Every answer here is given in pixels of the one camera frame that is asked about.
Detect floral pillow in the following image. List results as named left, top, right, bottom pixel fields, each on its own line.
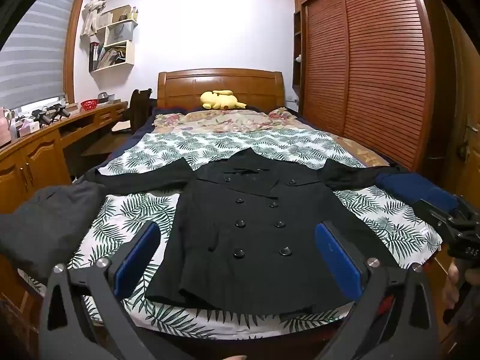
left=152, top=107, right=301, bottom=136

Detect cream tied curtain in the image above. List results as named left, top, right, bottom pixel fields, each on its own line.
left=80, top=0, right=114, bottom=37

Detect wooden slatted wardrobe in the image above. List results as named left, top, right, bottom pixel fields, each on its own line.
left=293, top=0, right=445, bottom=173

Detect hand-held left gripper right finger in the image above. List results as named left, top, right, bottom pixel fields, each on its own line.
left=296, top=222, right=437, bottom=360

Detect leaf print bed sheet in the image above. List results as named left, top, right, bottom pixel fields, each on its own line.
left=64, top=127, right=443, bottom=340

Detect black tools on desk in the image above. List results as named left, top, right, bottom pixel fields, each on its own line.
left=31, top=104, right=72, bottom=125

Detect white sheet label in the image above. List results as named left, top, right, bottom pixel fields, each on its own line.
left=419, top=227, right=444, bottom=256

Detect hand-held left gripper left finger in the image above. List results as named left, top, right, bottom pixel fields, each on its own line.
left=39, top=221, right=162, bottom=360

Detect grey folded garment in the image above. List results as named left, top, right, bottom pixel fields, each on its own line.
left=0, top=182, right=107, bottom=286

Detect metal door handle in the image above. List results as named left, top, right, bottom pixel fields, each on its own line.
left=457, top=125, right=478, bottom=158

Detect white wall shelf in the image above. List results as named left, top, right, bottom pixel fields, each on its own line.
left=88, top=5, right=139, bottom=73

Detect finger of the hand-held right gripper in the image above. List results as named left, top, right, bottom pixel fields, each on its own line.
left=412, top=198, right=467, bottom=233

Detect navy blue cloth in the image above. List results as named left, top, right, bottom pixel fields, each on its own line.
left=375, top=172, right=459, bottom=216

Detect person's right hand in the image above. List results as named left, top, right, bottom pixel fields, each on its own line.
left=442, top=260, right=465, bottom=310

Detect yellow plush toy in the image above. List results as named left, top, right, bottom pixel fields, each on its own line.
left=199, top=89, right=247, bottom=111

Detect wooden desk with cabinets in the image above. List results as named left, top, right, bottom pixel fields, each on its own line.
left=0, top=99, right=129, bottom=218

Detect black double-breasted coat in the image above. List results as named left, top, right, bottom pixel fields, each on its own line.
left=84, top=148, right=409, bottom=316

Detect wooden door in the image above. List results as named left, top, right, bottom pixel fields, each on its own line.
left=442, top=4, right=480, bottom=199

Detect wooden bed headboard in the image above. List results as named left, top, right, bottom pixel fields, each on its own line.
left=157, top=68, right=286, bottom=112

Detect grey window blind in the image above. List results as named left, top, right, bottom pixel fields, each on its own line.
left=0, top=0, right=82, bottom=110

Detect black chair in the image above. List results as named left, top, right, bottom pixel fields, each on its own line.
left=112, top=88, right=153, bottom=134

